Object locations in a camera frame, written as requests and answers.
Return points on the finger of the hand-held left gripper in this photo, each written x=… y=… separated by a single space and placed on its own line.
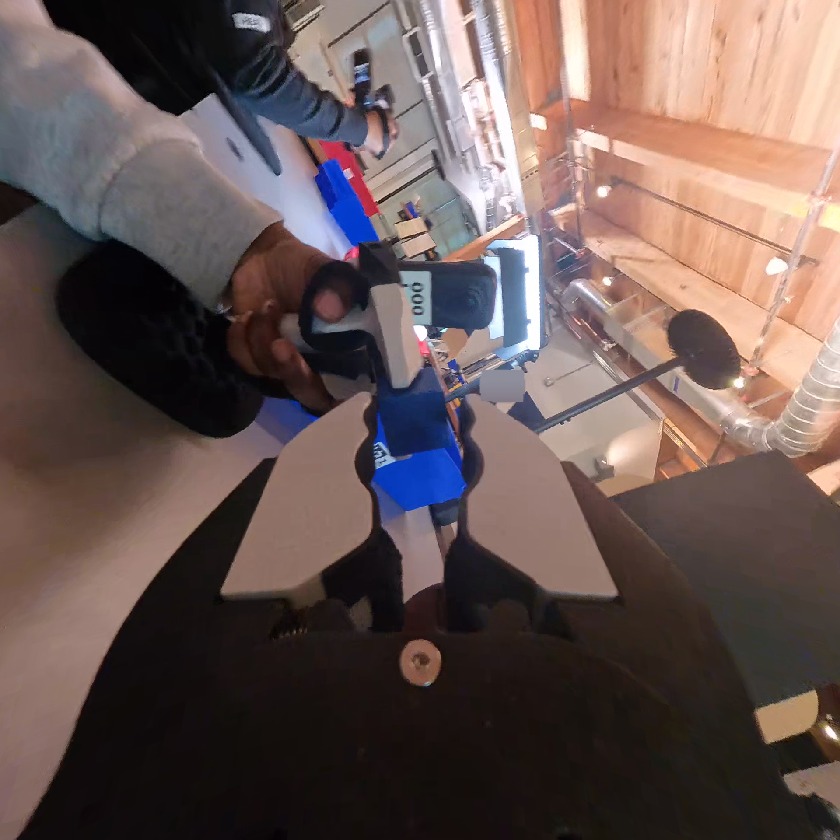
x=397 y=334

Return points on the black mesh cushion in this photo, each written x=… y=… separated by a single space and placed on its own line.
x=144 y=341

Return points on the person's left hand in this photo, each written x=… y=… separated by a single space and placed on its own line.
x=262 y=289

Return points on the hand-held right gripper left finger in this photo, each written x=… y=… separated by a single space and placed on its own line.
x=302 y=518

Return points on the silver air duct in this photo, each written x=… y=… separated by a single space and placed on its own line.
x=814 y=394

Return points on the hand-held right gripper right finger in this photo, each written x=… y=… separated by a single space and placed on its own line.
x=538 y=518

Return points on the black stand with round head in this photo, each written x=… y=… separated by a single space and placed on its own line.
x=702 y=351

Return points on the studio light panel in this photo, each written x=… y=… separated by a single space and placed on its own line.
x=525 y=295

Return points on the black panel board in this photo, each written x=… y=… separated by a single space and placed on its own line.
x=754 y=558

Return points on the black handheld camera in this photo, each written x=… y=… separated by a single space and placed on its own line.
x=364 y=72

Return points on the red storage bin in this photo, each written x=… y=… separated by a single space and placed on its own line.
x=338 y=154

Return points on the person's left forearm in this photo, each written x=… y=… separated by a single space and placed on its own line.
x=98 y=144

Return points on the black track light rail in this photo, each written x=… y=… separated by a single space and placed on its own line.
x=715 y=223

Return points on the large blue storage bin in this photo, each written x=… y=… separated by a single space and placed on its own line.
x=426 y=485

